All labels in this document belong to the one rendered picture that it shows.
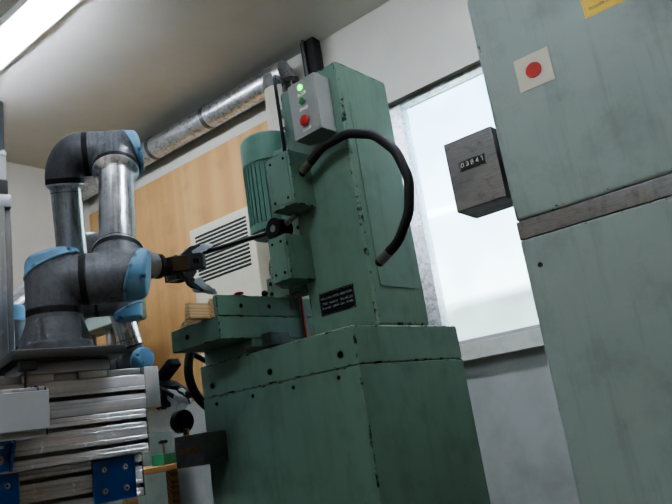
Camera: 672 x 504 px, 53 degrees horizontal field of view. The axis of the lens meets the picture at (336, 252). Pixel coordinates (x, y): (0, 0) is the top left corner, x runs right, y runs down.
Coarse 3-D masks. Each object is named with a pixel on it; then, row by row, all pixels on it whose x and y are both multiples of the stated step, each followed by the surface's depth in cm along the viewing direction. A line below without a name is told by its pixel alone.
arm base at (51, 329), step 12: (36, 312) 140; (48, 312) 140; (60, 312) 141; (72, 312) 143; (36, 324) 139; (48, 324) 139; (60, 324) 140; (72, 324) 141; (84, 324) 145; (24, 336) 139; (36, 336) 139; (48, 336) 138; (60, 336) 138; (72, 336) 140; (84, 336) 144; (24, 348) 138; (36, 348) 137
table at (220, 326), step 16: (208, 320) 173; (224, 320) 172; (240, 320) 176; (256, 320) 180; (272, 320) 184; (288, 320) 189; (176, 336) 182; (192, 336) 177; (208, 336) 173; (224, 336) 171; (240, 336) 174; (256, 336) 179; (304, 336) 192; (176, 352) 182; (192, 352) 186
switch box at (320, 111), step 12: (312, 72) 175; (312, 84) 174; (324, 84) 177; (300, 96) 177; (312, 96) 174; (324, 96) 176; (312, 108) 174; (324, 108) 174; (312, 120) 173; (324, 120) 173; (300, 132) 176; (312, 132) 173; (324, 132) 174; (312, 144) 181
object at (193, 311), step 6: (186, 306) 170; (192, 306) 170; (198, 306) 172; (204, 306) 173; (186, 312) 170; (192, 312) 170; (198, 312) 171; (204, 312) 172; (186, 318) 170; (192, 318) 170; (198, 318) 171; (204, 318) 172
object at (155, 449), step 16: (144, 304) 400; (96, 320) 408; (96, 336) 430; (112, 336) 410; (160, 432) 398; (160, 448) 395; (144, 464) 384; (144, 480) 381; (160, 480) 389; (144, 496) 378; (160, 496) 387
